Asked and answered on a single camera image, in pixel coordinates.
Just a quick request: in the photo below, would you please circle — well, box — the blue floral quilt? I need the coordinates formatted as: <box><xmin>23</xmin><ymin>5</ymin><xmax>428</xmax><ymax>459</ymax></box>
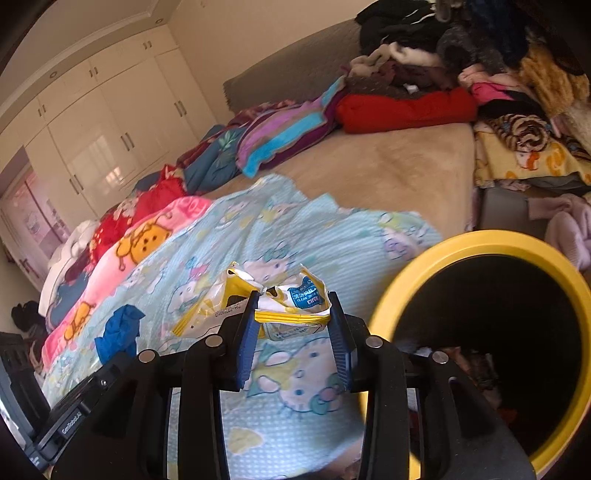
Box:
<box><xmin>178</xmin><ymin>124</ymin><xmax>252</xmax><ymax>195</ymax></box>

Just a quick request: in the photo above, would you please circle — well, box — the pink bear print blanket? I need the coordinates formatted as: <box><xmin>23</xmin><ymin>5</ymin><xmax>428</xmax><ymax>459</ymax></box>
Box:
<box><xmin>41</xmin><ymin>196</ymin><xmax>215</xmax><ymax>370</ymax></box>

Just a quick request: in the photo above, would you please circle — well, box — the yellow cartoon print blanket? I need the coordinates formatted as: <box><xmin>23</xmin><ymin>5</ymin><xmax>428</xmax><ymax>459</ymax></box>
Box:
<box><xmin>473</xmin><ymin>117</ymin><xmax>591</xmax><ymax>190</ymax></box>

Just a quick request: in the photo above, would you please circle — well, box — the light pink garment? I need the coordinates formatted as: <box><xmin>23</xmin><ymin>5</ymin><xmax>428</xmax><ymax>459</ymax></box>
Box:
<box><xmin>526</xmin><ymin>194</ymin><xmax>591</xmax><ymax>273</ymax></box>

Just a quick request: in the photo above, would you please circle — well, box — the blue plastic bag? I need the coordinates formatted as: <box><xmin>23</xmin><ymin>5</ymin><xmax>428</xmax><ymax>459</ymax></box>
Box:
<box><xmin>95</xmin><ymin>305</ymin><xmax>146</xmax><ymax>365</ymax></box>

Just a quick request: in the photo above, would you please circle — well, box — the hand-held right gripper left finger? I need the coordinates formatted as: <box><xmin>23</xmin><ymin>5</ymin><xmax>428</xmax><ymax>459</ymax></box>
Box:
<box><xmin>51</xmin><ymin>290</ymin><xmax>262</xmax><ymax>480</ymax></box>

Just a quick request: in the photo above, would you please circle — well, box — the yellow white packet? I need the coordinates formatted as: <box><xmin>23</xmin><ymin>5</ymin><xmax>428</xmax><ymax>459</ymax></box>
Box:
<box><xmin>172</xmin><ymin>262</ymin><xmax>334</xmax><ymax>342</ymax></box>

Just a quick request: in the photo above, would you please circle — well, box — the white cloth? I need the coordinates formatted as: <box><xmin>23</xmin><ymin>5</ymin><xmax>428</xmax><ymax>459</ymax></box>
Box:
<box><xmin>39</xmin><ymin>219</ymin><xmax>100</xmax><ymax>315</ymax></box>

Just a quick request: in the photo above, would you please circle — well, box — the cream wardrobe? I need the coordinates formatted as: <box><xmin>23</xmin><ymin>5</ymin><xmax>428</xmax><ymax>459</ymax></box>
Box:
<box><xmin>0</xmin><ymin>30</ymin><xmax>211</xmax><ymax>222</ymax></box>

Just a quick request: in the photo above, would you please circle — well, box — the grey headboard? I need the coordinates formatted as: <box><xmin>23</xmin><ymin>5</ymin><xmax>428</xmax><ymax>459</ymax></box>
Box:
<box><xmin>223</xmin><ymin>18</ymin><xmax>365</xmax><ymax>125</ymax></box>

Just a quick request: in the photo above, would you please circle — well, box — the purple striped pillow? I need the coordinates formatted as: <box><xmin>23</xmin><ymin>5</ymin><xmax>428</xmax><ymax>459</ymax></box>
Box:
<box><xmin>235</xmin><ymin>76</ymin><xmax>347</xmax><ymax>178</ymax></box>

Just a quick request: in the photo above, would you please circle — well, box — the beige bed sheet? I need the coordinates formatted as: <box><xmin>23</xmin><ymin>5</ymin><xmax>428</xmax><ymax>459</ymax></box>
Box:
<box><xmin>203</xmin><ymin>122</ymin><xmax>476</xmax><ymax>232</ymax></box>

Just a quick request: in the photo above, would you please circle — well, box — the pile of clothes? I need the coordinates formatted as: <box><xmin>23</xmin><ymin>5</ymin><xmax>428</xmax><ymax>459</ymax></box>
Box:
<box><xmin>344</xmin><ymin>0</ymin><xmax>591</xmax><ymax>195</ymax></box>

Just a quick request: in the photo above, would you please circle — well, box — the red garment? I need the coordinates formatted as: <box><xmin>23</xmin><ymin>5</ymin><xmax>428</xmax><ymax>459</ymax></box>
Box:
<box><xmin>335</xmin><ymin>88</ymin><xmax>478</xmax><ymax>134</ymax></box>

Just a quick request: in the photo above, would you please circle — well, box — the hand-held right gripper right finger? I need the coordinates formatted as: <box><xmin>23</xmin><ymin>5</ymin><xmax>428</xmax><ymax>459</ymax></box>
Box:
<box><xmin>325</xmin><ymin>290</ymin><xmax>539</xmax><ymax>480</ymax></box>

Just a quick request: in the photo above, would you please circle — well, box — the light blue cat print blanket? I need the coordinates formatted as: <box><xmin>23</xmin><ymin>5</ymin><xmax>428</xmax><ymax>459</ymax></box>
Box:
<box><xmin>41</xmin><ymin>174</ymin><xmax>444</xmax><ymax>480</ymax></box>

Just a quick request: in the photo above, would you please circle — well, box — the yellow rimmed black bin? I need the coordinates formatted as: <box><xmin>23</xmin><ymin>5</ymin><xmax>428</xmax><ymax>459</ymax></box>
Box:
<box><xmin>355</xmin><ymin>229</ymin><xmax>591</xmax><ymax>474</ymax></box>

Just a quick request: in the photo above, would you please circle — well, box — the dark cloth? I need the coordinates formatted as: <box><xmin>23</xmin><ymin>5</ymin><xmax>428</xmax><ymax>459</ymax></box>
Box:
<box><xmin>10</xmin><ymin>300</ymin><xmax>49</xmax><ymax>370</ymax></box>

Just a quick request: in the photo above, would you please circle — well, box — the pink cat print door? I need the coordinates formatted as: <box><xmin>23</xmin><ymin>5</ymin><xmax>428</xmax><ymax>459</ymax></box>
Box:
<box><xmin>0</xmin><ymin>168</ymin><xmax>75</xmax><ymax>278</ymax></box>

